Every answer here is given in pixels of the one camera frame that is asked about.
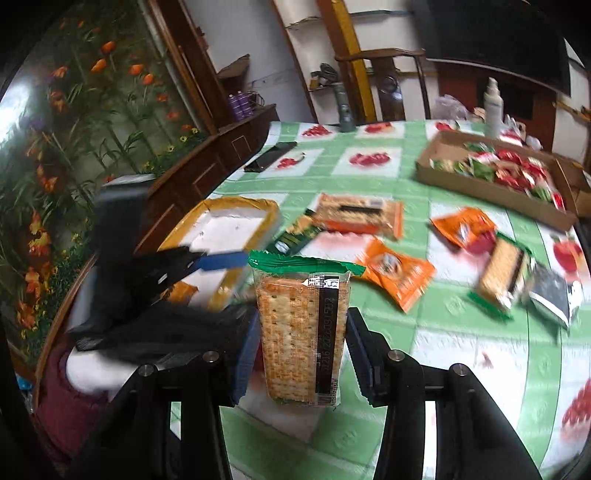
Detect low wooden cabinet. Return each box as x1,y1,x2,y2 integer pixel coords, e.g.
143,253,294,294
134,104,280,259

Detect orange snack packet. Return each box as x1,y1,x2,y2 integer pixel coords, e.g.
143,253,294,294
430,208,498,252
355,237,437,313

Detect brown cardboard box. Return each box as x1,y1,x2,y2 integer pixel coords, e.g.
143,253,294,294
416,130,591,232

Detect white spray bottle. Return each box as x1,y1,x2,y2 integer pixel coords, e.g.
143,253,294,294
482,78,503,139

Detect grey thermos bottle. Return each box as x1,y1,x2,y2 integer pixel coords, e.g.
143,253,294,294
336,83,356,132

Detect green fruit print tablecloth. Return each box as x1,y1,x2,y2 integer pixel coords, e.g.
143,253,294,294
171,120,591,480

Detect wooden chair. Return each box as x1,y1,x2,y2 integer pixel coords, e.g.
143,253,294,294
335,48,432,123

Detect green-ended cracker packet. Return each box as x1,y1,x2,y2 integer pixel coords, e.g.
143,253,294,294
249,250,366,408
468,233,536,320

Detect black silver snack packet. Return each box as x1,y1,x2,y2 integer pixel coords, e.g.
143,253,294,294
524,263,583,328

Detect clear plastic bag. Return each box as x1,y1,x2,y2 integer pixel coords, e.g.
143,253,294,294
431,95,469,121

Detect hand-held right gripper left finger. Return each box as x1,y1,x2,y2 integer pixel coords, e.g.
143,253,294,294
78,318,264,480

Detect orange cracker packet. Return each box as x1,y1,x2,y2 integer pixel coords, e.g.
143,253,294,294
314,193,404,241

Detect white tray box yellow tape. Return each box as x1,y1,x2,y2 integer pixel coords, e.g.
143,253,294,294
157,196,283,312

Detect wooden wall shelf unit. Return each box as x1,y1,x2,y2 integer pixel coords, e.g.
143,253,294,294
272,0,416,125

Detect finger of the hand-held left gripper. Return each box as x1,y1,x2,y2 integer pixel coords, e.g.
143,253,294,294
76,307,252,367
134,247,251,296

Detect black bag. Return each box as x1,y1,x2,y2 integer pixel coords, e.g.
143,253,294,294
309,65,342,90

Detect black television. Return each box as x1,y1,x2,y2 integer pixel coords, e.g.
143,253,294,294
416,0,573,93

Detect person's left forearm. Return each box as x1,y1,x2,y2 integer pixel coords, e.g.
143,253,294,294
34,342,118,464

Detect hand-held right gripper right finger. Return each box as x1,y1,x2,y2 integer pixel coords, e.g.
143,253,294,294
346,307,543,480

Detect pile of red green packets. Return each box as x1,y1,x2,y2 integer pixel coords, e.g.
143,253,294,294
429,141,566,210

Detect person's left hand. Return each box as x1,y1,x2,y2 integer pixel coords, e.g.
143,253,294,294
66,348,139,394

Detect floral wall poster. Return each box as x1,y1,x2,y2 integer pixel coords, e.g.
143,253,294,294
0,0,218,370

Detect black phone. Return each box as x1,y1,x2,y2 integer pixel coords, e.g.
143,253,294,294
244,141,297,174

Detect dark green snack packet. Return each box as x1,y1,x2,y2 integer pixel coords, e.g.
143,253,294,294
272,209,324,256

